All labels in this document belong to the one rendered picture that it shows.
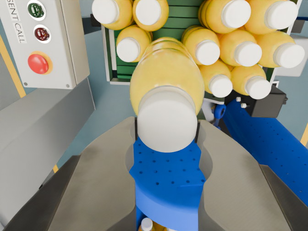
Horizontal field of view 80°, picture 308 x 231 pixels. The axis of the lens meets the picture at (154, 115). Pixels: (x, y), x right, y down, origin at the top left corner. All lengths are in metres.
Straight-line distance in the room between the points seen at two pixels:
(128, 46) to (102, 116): 1.43
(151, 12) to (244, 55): 0.17
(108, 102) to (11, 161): 0.92
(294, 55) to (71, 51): 0.40
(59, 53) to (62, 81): 0.05
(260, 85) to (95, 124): 1.58
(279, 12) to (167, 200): 0.36
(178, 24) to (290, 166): 0.73
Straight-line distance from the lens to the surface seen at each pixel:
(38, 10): 0.38
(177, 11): 0.53
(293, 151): 1.05
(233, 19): 0.35
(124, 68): 0.56
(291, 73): 0.71
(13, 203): 1.02
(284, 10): 0.38
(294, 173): 0.95
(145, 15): 0.34
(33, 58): 0.40
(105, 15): 0.35
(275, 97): 0.54
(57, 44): 0.39
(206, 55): 0.35
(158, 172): 0.41
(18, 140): 0.99
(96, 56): 1.55
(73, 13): 0.43
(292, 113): 1.95
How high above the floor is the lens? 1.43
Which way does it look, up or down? 60 degrees down
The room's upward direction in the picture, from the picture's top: 174 degrees counter-clockwise
